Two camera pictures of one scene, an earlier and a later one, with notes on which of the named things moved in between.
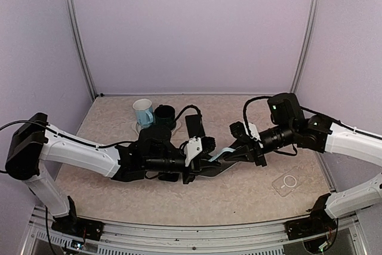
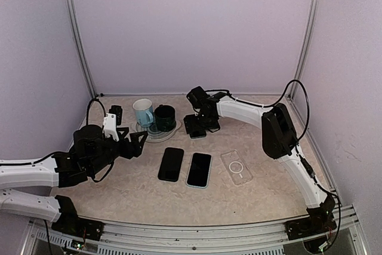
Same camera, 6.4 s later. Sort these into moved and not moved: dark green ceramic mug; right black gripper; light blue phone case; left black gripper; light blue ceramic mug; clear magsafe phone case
Moved: right black gripper; left black gripper; light blue phone case; clear magsafe phone case
Not moved: dark green ceramic mug; light blue ceramic mug
